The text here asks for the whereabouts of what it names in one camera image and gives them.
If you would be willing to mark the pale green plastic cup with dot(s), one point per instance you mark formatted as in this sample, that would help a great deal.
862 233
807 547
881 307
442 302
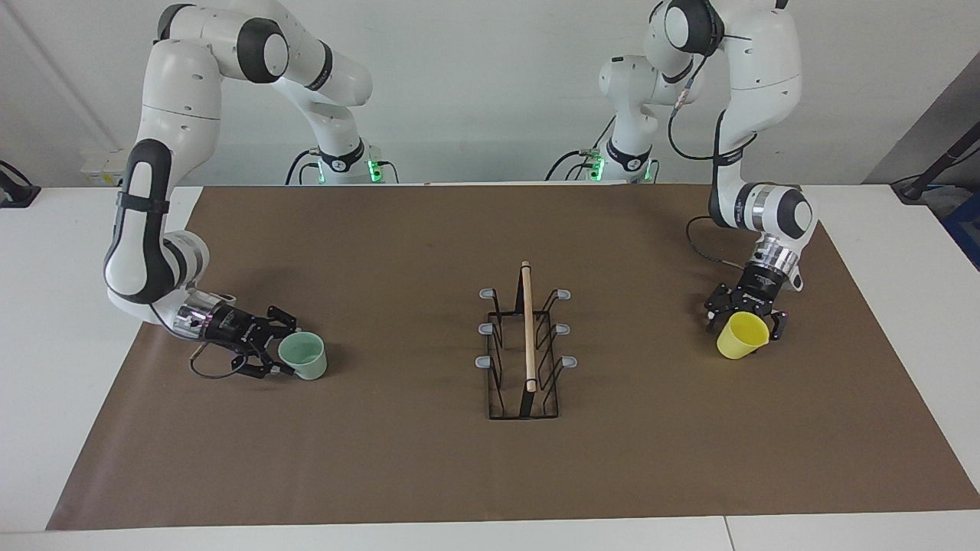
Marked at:
306 360

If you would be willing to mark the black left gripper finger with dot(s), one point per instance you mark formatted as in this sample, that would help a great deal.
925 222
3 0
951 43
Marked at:
778 325
717 308

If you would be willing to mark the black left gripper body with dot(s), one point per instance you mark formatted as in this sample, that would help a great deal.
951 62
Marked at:
754 295

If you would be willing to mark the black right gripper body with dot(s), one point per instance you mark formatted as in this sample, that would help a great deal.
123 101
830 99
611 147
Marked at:
233 327

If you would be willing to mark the blue box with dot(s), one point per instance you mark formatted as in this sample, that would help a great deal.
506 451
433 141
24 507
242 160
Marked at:
966 229

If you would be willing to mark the black stand pole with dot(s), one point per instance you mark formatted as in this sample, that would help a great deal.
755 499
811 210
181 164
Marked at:
911 190

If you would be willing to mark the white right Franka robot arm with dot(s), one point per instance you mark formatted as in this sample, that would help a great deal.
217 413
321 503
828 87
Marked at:
176 92

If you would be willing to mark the yellow plastic cup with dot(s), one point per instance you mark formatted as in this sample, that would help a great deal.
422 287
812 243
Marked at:
739 340

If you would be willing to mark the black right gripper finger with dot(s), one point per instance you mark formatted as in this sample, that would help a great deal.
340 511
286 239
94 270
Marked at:
260 366
282 320

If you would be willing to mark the black table clamp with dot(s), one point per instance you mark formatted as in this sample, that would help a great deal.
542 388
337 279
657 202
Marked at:
15 195

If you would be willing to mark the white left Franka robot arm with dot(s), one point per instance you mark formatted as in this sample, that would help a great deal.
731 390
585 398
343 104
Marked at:
766 76

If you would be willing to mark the brown table mat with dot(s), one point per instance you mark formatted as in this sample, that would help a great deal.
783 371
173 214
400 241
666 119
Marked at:
383 459

